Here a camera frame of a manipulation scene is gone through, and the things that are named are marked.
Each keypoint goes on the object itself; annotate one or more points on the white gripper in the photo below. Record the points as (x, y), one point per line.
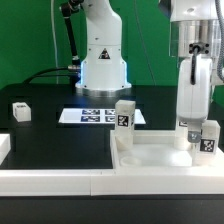
(193, 99)

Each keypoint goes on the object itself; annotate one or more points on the white square table top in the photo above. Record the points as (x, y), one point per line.
(156, 149)

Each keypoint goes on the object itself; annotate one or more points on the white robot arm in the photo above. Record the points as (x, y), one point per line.
(197, 38)

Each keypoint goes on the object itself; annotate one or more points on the white sheet with tag markers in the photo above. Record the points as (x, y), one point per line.
(85, 115)

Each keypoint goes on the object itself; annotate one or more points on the white front fence wall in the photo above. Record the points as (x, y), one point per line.
(197, 180)

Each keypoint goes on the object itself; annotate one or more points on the white fence wall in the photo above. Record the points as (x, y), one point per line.
(197, 180)
(5, 146)

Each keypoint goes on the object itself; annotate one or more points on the white left fence wall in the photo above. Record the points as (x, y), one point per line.
(5, 146)

